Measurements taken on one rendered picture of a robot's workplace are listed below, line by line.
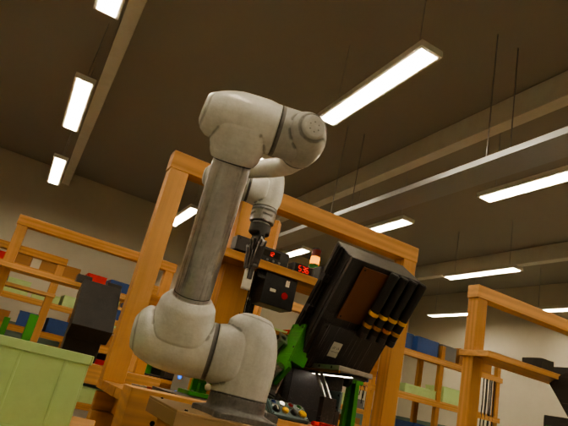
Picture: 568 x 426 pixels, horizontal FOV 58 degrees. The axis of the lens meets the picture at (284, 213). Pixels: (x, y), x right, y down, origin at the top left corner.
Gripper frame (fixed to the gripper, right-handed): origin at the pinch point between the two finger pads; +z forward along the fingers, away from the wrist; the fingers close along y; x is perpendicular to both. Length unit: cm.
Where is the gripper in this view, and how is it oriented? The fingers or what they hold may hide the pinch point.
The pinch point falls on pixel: (247, 279)
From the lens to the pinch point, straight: 178.2
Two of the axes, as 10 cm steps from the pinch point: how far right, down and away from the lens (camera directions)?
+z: -2.1, 9.2, -3.3
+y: 4.5, -2.1, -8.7
